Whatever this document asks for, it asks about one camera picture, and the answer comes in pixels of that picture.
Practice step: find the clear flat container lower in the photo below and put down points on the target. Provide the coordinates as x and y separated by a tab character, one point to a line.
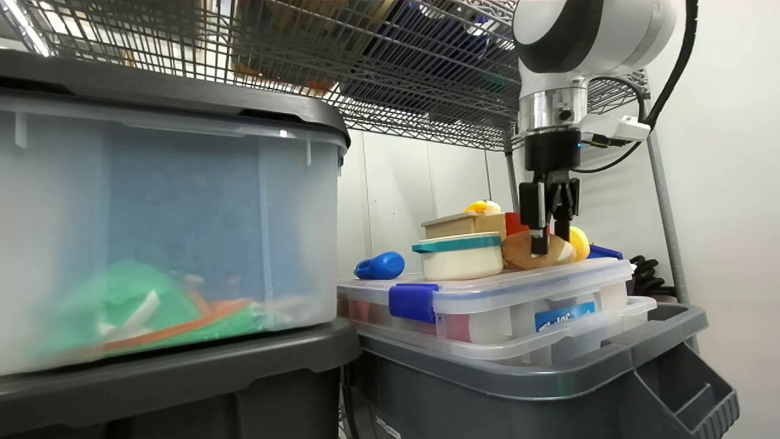
520	334

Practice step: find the white pot with teal rim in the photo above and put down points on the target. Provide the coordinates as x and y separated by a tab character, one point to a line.
458	254

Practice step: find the grey tote under bin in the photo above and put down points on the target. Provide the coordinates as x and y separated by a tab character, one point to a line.
272	387

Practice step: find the brown plush bread loaf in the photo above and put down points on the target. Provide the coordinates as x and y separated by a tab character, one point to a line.
520	251

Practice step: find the yellow plush ball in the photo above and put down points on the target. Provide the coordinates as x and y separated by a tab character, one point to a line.
579	242

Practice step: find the blue container latch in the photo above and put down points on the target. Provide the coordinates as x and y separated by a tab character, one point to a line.
412	300

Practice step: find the grey plastic tote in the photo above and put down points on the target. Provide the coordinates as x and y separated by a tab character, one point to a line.
643	383

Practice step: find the red wooden box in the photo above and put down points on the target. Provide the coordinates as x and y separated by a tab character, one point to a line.
508	222

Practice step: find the small yellow toy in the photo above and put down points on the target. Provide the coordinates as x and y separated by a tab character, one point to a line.
484	209

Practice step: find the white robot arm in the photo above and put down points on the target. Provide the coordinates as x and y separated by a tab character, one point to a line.
560	47

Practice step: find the clear flat container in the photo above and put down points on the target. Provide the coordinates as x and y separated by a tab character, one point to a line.
520	334
541	288

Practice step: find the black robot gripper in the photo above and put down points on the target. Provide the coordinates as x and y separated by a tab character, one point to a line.
552	190

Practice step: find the clear storage bin dark lid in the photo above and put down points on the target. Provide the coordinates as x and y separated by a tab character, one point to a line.
144	211

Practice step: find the wire shelf rack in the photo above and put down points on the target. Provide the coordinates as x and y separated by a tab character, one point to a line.
441	69

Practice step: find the blue toy object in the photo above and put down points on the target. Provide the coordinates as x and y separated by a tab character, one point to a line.
380	267

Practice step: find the clear flat container upper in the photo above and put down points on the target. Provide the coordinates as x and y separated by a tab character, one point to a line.
541	288

